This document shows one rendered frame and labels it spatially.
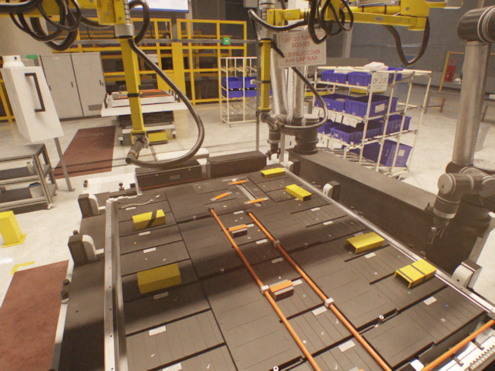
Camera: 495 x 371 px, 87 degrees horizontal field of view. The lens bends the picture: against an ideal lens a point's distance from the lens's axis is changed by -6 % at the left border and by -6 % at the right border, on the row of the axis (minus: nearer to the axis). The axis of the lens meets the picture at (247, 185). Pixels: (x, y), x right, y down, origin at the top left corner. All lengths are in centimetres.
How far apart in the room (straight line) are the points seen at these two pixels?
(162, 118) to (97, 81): 442
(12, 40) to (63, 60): 886
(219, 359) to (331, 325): 37
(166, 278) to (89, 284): 46
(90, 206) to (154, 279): 97
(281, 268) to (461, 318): 64
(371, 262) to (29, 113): 362
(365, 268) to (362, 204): 118
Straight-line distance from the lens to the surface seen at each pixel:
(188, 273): 117
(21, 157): 417
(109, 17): 160
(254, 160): 207
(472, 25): 166
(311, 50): 210
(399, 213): 221
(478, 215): 205
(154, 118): 618
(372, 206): 232
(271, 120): 203
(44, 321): 272
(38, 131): 393
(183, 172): 192
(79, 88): 1032
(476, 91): 171
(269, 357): 92
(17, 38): 148
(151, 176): 189
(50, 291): 295
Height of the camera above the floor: 179
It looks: 25 degrees down
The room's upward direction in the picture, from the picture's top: straight up
